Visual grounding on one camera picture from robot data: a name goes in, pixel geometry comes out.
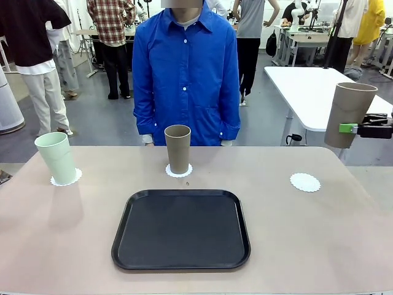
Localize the person in plaid shirt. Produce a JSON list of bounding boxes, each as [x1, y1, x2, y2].
[[87, 0, 137, 100]]

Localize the person in yellow coat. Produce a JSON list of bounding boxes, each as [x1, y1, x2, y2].
[[346, 0, 386, 67]]

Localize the white cylindrical appliance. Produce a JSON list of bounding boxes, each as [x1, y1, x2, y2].
[[0, 66, 25, 135]]

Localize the person in white shirt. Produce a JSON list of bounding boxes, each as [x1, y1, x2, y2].
[[325, 0, 369, 74]]

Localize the white paper doily coaster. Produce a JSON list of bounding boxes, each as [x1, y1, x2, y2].
[[50, 167, 84, 187], [290, 172, 322, 194], [165, 163, 193, 179]]

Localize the black tripod pole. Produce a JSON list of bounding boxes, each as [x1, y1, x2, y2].
[[322, 0, 349, 70]]

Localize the person's left forearm blue sleeve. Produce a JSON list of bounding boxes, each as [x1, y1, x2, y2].
[[219, 104, 242, 147]]

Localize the brown tall cup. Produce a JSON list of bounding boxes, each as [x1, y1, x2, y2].
[[164, 124, 192, 175], [324, 82, 378, 149]]

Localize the light green tall cup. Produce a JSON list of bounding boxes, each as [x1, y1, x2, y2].
[[34, 132, 77, 186]]

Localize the grey cloth bundle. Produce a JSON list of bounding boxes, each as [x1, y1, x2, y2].
[[343, 64, 364, 81]]

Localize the grey lab desk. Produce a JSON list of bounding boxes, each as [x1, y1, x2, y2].
[[274, 24, 334, 67]]

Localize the grey desk with metal legs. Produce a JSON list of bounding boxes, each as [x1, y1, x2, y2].
[[71, 27, 138, 77]]

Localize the person in grey patterned trousers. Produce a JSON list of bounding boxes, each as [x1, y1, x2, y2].
[[45, 0, 80, 99]]

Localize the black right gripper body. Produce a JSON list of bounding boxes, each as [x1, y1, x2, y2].
[[357, 112, 393, 139]]

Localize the person in blue shirt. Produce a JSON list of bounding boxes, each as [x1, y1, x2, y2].
[[132, 4, 242, 147]]

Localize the person's right forearm blue sleeve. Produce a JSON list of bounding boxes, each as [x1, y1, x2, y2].
[[133, 104, 157, 146]]

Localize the person in grey t-shirt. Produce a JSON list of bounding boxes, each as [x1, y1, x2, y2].
[[233, 0, 279, 105]]

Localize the white rounded table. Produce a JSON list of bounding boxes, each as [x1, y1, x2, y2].
[[263, 66, 393, 162]]

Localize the black plastic tray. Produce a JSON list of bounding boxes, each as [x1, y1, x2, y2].
[[111, 189, 252, 271]]

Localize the black hanging bag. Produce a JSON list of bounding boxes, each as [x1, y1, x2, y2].
[[265, 29, 279, 57]]

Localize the person in black top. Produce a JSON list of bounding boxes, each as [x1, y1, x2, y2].
[[0, 0, 73, 138]]

